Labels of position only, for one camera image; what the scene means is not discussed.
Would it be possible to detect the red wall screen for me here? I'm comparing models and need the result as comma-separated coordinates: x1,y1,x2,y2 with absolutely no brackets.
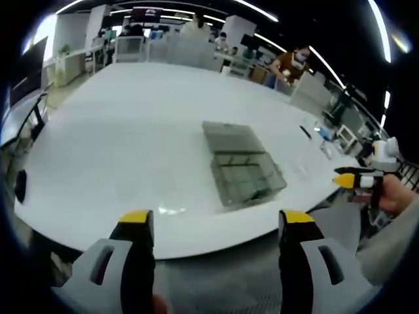
130,7,164,24

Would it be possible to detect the black oval object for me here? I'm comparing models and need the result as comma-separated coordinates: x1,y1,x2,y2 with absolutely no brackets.
14,169,27,204

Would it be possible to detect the white open-frame stool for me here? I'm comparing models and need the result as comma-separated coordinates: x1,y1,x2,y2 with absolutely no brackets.
336,124,358,152

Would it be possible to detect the clear grey guide fixture box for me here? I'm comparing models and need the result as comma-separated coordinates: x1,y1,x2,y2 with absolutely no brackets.
202,120,288,209

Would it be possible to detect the person's left hand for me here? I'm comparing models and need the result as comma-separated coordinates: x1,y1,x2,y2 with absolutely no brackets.
151,294,172,314

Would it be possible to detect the white partition panel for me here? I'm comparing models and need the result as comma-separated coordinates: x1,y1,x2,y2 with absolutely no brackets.
289,71,329,116

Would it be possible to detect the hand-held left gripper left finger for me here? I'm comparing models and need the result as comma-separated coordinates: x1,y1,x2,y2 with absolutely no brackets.
51,208,156,314

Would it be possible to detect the green potted plant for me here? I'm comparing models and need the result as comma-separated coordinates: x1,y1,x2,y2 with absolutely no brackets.
54,43,72,88

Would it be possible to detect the person's right hand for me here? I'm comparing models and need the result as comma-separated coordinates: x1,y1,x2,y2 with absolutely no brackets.
376,177,415,214

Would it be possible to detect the white mesh office chair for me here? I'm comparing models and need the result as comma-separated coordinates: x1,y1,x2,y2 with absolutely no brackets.
114,35,147,63

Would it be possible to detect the small clear bottle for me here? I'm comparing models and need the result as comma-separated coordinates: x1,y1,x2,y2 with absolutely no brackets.
319,140,334,160

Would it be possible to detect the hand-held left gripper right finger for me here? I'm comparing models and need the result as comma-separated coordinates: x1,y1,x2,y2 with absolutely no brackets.
278,209,365,314

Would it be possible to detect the black frame chair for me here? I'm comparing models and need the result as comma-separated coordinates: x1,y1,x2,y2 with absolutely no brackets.
18,92,50,141

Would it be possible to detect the large dark screen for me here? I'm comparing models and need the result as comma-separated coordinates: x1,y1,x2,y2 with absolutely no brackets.
9,35,48,106

